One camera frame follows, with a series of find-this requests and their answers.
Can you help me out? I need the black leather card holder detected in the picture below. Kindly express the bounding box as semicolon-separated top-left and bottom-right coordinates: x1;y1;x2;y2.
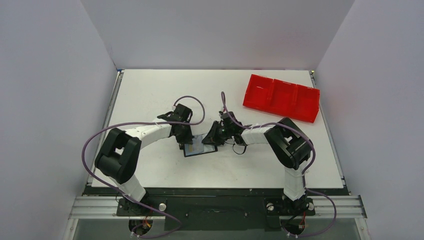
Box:
183;133;218;158

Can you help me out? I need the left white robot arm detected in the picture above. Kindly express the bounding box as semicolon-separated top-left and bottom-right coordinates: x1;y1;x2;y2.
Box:
94;103;194;215

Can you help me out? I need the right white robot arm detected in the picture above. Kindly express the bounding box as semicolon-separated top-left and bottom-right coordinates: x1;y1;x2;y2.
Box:
202;111;313;214

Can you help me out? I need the red plastic divided tray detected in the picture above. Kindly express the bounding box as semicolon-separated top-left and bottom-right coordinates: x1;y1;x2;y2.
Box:
243;74;320;123

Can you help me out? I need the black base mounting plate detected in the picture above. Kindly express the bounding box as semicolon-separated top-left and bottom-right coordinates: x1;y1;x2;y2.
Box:
115;187;317;232

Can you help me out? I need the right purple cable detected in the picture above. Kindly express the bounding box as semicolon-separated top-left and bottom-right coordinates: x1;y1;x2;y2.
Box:
220;91;317;176

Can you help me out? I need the purple cable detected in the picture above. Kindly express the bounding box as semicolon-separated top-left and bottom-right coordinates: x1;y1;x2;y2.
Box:
220;91;317;176
81;95;206;203

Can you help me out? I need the black loop cable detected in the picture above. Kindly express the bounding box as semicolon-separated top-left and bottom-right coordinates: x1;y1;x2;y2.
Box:
231;142;248;156

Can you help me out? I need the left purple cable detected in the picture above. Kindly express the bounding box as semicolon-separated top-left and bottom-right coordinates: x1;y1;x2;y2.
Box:
81;95;206;203

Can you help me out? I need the aluminium rail frame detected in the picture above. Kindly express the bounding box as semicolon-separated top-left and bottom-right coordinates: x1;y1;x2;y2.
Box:
68;195;367;220

